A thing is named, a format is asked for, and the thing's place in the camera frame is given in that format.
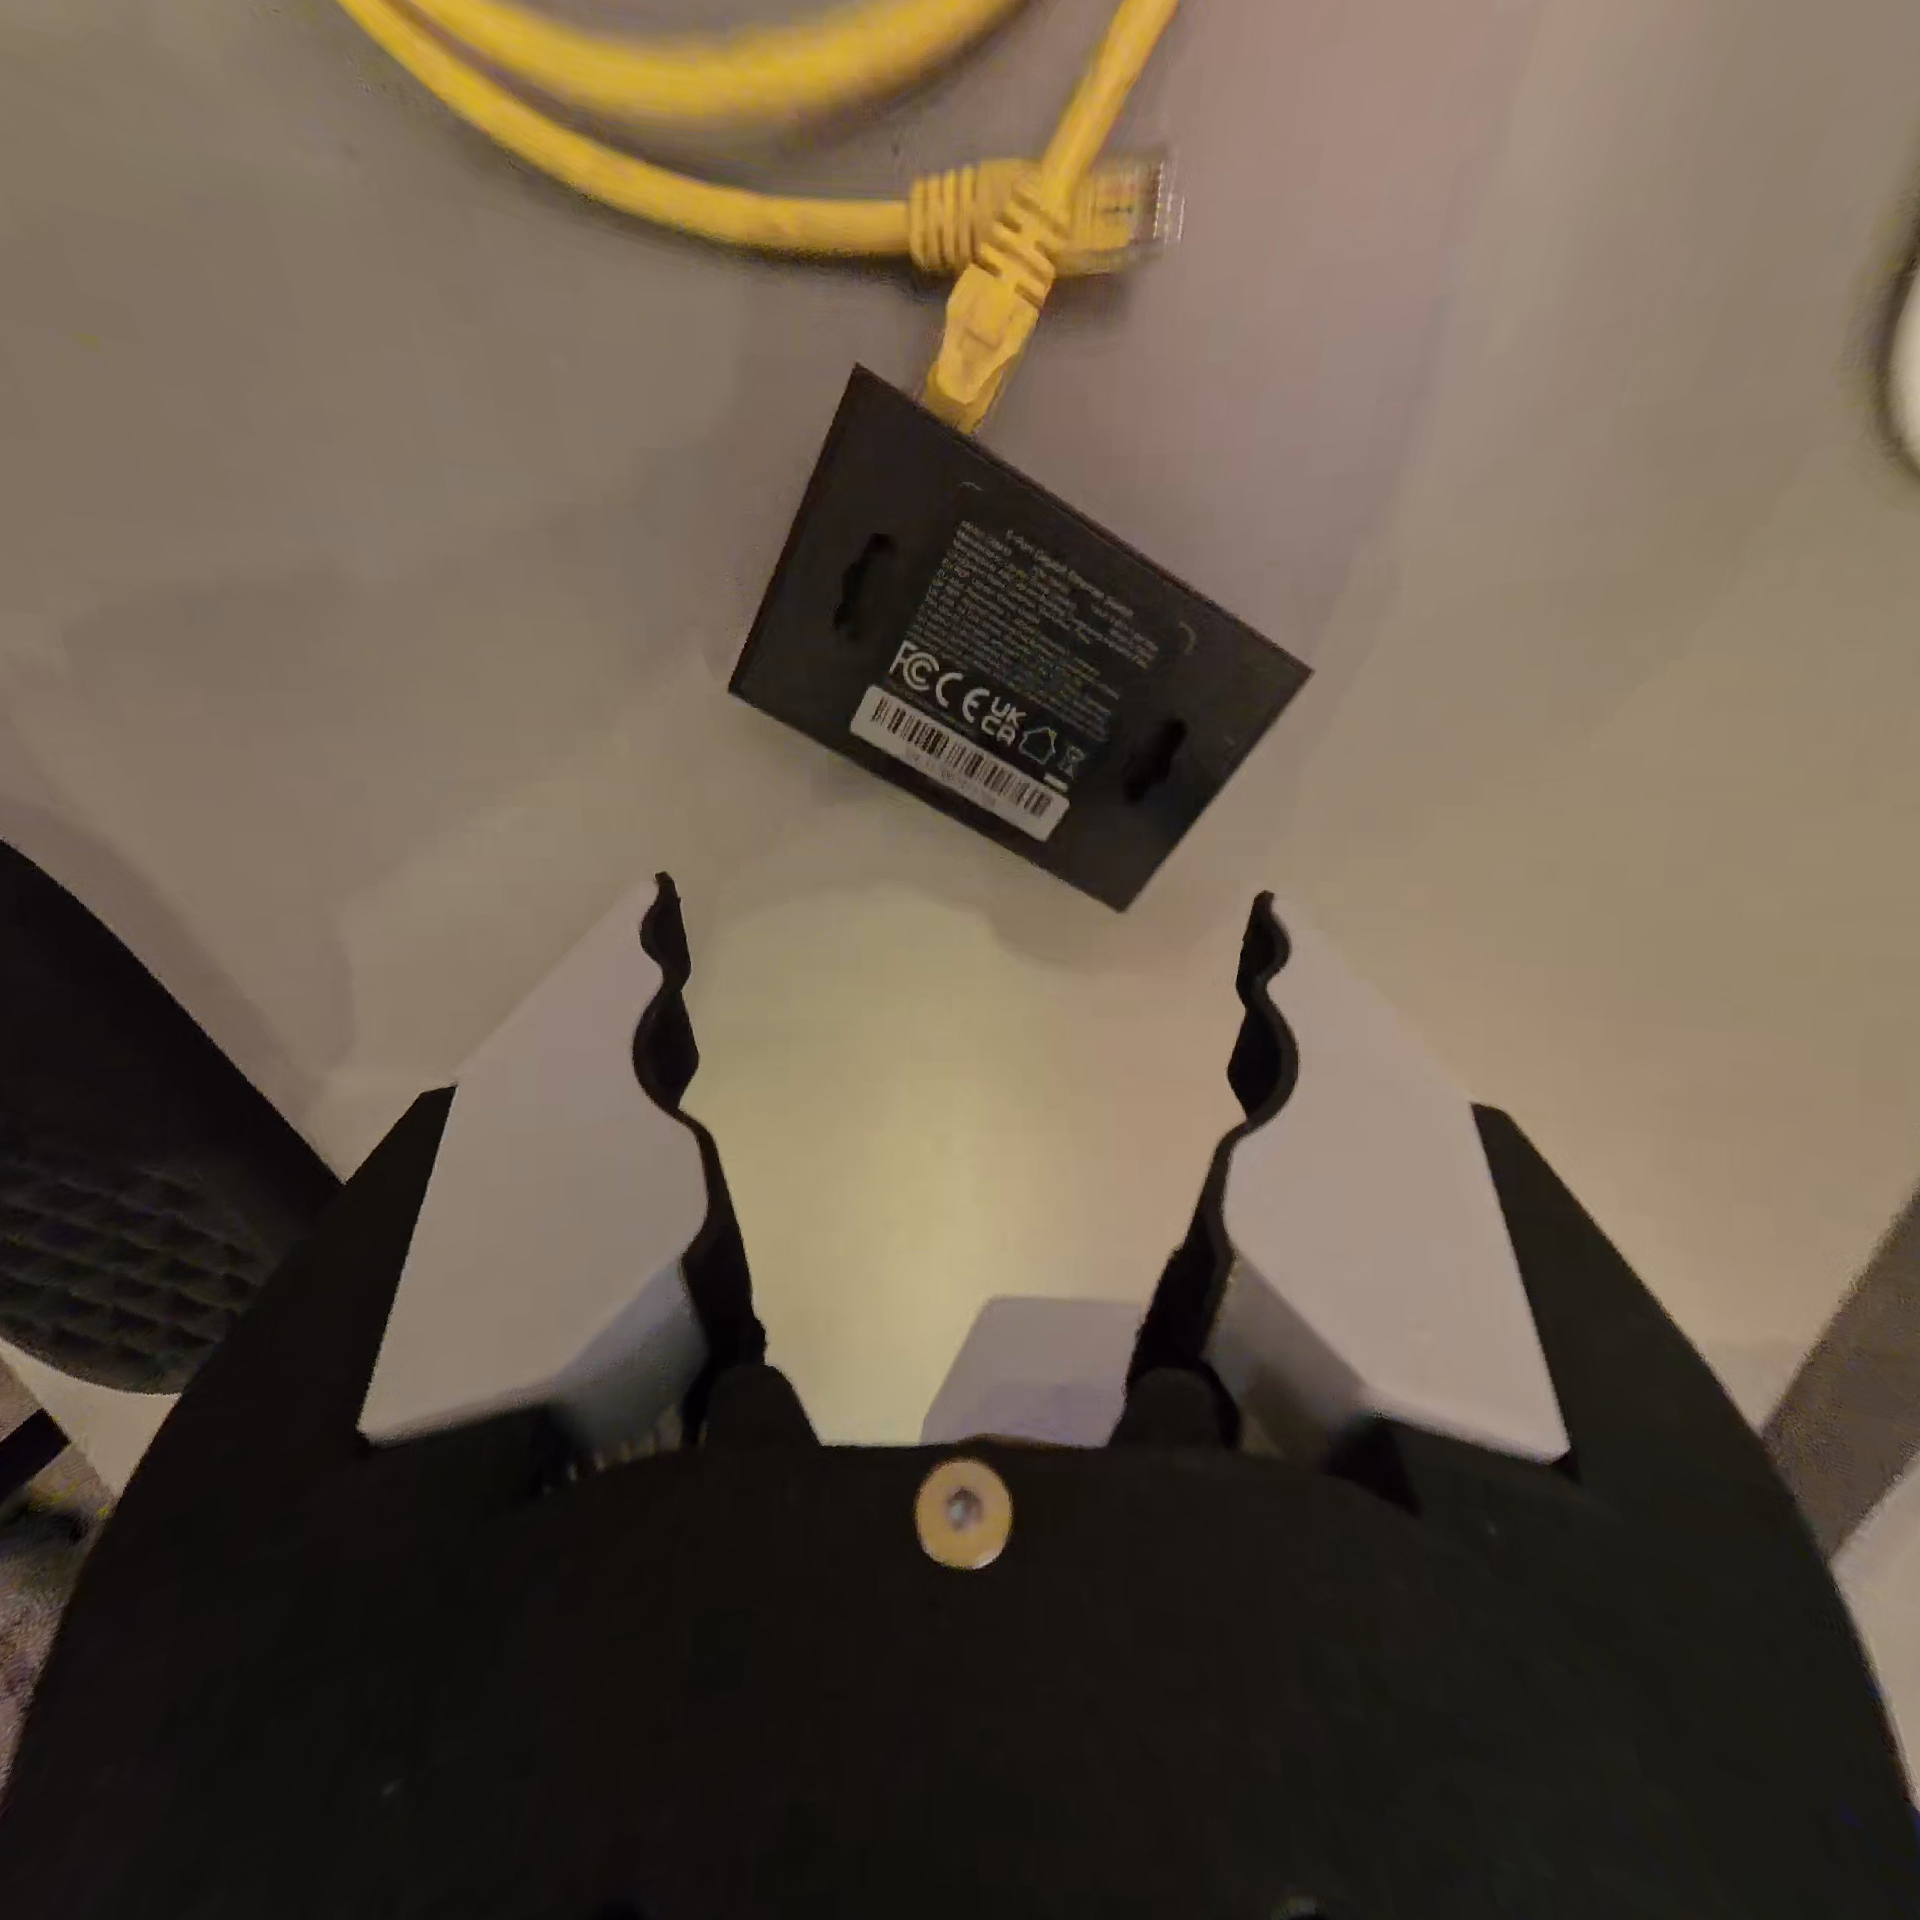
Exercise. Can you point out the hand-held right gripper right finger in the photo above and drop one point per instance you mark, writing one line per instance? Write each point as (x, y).
(1381, 1260)

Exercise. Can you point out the black mesh cushion pad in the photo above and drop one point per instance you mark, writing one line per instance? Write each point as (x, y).
(119, 1171)

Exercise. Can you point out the black ethernet switch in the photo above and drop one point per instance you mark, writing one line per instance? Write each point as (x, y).
(975, 599)

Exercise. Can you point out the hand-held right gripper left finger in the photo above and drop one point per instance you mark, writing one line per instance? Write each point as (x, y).
(556, 1201)

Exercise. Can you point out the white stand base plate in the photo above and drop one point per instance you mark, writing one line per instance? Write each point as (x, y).
(1909, 376)

